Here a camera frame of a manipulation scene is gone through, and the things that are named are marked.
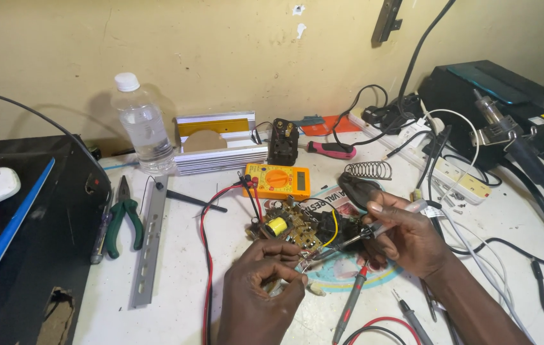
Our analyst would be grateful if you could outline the clear tester screwdriver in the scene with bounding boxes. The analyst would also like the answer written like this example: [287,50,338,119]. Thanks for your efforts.
[90,188,115,265]

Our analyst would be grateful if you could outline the long black cable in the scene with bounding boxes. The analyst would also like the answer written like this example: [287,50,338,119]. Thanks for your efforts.
[0,87,111,185]

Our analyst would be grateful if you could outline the pink-handled screwdriver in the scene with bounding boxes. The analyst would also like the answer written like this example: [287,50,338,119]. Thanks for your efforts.
[299,140,357,161]

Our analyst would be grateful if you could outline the thin black cable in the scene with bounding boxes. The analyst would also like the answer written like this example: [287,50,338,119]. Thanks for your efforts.
[448,237,544,345]

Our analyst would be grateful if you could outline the black plug casing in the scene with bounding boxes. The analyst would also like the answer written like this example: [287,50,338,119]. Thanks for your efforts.
[267,118,300,167]

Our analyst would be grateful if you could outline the thick black power cable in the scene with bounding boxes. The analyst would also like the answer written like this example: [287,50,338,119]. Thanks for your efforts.
[395,0,458,113]

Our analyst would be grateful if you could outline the hot air gun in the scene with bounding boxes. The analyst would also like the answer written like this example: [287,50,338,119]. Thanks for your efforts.
[469,88,544,219]

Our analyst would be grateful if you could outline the white soldering iron cable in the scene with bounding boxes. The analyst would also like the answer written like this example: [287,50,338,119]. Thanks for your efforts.
[423,205,538,345]

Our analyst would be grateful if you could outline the black adapter housing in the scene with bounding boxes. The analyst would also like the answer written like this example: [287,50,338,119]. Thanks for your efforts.
[316,210,373,251]

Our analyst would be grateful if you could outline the grey multimeter probe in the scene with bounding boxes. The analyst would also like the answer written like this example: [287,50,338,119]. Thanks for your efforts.
[391,289,434,345]

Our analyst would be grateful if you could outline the orange card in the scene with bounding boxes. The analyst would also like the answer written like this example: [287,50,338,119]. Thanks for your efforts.
[300,114,362,137]

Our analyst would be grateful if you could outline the black iron stand base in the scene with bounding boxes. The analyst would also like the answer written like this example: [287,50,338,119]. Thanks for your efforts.
[337,172,384,210]

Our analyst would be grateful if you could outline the brown circuit board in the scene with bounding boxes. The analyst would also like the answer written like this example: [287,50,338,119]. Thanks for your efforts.
[245,195,326,255]

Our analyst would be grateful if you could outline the thin black tool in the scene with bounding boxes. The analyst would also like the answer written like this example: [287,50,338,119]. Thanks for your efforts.
[166,189,229,213]

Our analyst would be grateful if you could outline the white power strip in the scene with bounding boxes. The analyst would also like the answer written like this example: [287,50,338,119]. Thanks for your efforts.
[348,112,492,206]

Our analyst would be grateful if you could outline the grey slotted metal rail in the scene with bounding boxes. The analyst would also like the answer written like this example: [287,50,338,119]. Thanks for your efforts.
[131,175,169,308]

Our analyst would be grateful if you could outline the metal coil iron holder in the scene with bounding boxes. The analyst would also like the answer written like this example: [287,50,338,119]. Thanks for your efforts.
[344,160,393,181]

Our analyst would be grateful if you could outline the yellow digital multimeter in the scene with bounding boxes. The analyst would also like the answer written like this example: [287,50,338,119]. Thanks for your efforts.
[242,163,312,201]

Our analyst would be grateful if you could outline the large black box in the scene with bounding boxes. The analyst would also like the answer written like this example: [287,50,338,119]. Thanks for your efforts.
[0,134,112,345]

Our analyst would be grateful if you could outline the black multimeter lead cable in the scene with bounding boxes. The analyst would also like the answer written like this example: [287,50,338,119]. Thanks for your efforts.
[237,173,264,226]

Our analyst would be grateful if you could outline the person's left hand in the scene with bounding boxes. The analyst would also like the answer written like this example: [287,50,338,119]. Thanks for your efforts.
[217,239,309,345]

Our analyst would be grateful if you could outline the clear-handled soldering iron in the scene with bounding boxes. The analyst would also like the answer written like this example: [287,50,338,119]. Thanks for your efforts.
[312,199,429,262]

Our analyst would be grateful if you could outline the clear plastic water bottle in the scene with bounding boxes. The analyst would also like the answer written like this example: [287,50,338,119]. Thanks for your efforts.
[111,72,177,175]

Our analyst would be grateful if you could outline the person's right hand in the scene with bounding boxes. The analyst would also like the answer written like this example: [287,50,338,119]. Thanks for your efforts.
[358,191,456,281]

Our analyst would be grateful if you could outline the green-handled pliers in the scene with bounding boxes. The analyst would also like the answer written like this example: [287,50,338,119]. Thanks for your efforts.
[104,175,145,260]

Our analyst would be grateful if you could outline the black rework station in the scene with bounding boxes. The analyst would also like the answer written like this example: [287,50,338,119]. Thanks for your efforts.
[418,59,544,168]

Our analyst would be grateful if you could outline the red multimeter probe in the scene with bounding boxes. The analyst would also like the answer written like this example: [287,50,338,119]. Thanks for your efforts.
[332,265,369,345]

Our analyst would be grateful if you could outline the ribbed aluminium heat sink case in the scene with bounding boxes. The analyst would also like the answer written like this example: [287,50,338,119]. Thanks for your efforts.
[174,111,270,175]

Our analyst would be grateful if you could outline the scatter of small screws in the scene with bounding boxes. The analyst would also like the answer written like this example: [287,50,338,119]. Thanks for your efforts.
[432,181,466,215]

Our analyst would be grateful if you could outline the black wall bracket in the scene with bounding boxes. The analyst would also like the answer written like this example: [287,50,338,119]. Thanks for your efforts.
[371,0,404,45]

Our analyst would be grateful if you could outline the red multimeter lead cable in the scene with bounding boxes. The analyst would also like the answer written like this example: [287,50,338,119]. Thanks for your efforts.
[200,178,259,345]

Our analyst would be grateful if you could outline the metal tweezers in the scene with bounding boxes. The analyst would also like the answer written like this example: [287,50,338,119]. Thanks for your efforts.
[418,278,440,323]

